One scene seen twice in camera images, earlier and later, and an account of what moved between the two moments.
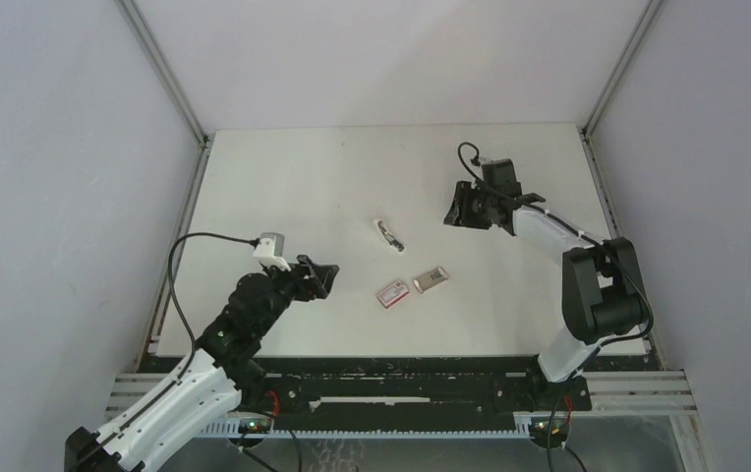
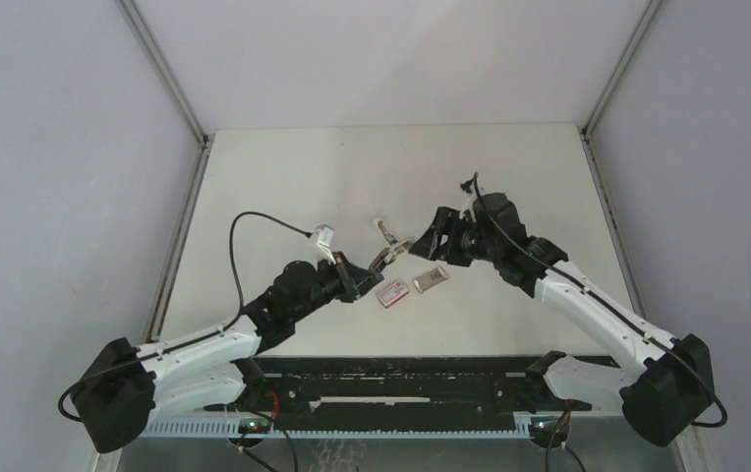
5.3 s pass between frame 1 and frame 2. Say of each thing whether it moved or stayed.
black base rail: stayed
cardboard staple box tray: stayed
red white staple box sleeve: stayed
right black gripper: moved
